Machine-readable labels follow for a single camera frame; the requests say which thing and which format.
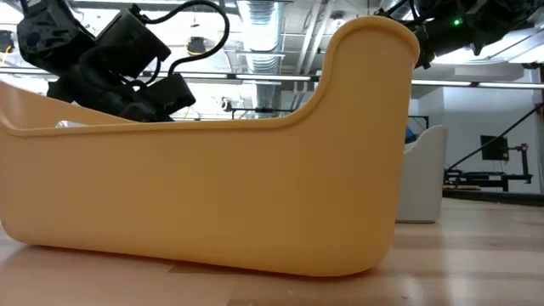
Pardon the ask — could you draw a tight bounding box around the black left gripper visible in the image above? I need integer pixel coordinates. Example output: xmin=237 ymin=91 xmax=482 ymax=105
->
xmin=46 ymin=44 xmax=197 ymax=123

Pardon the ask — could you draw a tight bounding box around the orange plastic bin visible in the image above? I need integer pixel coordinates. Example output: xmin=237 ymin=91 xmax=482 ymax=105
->
xmin=0 ymin=15 xmax=421 ymax=278

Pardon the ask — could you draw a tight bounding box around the black ceiling lamp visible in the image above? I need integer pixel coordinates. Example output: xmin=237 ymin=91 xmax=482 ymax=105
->
xmin=185 ymin=36 xmax=208 ymax=56

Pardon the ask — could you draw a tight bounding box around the white plastic bin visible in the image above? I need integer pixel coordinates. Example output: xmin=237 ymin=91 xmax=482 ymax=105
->
xmin=395 ymin=124 xmax=448 ymax=224

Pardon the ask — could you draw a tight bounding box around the black monitor stand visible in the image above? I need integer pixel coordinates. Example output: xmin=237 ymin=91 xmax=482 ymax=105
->
xmin=444 ymin=134 xmax=535 ymax=193

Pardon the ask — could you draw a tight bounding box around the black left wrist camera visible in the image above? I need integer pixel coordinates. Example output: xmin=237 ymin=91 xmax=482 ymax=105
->
xmin=95 ymin=3 xmax=173 ymax=80

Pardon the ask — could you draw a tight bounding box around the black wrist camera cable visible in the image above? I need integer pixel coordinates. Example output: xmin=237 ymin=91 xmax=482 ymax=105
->
xmin=139 ymin=0 xmax=230 ymax=77

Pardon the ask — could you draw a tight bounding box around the silver ceiling duct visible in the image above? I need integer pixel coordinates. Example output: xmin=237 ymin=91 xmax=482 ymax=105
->
xmin=235 ymin=0 xmax=284 ymax=120

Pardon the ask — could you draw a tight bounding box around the black metal rig frame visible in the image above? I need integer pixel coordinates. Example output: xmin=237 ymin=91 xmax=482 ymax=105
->
xmin=441 ymin=100 xmax=544 ymax=208

